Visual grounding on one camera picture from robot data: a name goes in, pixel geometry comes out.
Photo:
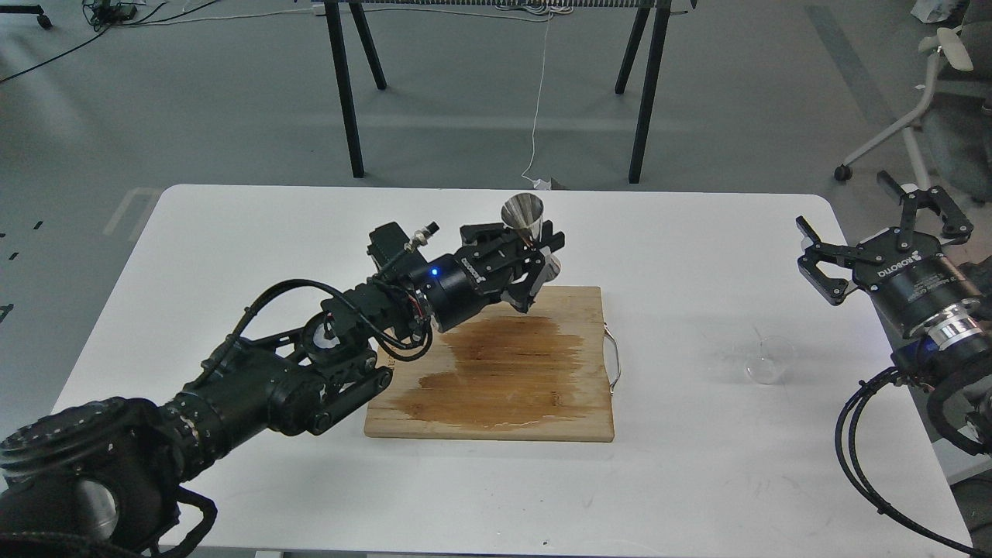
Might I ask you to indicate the white office chair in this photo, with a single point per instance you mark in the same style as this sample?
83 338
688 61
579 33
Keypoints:
948 132

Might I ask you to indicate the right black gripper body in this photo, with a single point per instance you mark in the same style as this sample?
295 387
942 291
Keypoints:
911 281

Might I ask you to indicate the clear glass cup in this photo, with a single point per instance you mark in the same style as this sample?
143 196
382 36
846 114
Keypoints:
772 358

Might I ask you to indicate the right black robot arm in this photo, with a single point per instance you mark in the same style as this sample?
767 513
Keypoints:
950 362

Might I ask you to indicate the wooden cutting board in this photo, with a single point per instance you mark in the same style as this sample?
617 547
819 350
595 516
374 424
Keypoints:
539 376

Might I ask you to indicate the steel double jigger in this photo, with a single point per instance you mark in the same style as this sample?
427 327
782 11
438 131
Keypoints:
523 213

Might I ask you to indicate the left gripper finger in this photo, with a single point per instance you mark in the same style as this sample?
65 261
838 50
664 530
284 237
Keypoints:
539 266
473 236

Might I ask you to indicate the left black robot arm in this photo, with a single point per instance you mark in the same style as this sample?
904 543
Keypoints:
107 478

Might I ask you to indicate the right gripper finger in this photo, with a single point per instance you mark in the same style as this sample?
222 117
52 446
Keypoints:
956 227
834 290

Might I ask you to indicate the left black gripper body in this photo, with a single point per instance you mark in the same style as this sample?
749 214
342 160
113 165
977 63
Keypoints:
458 286

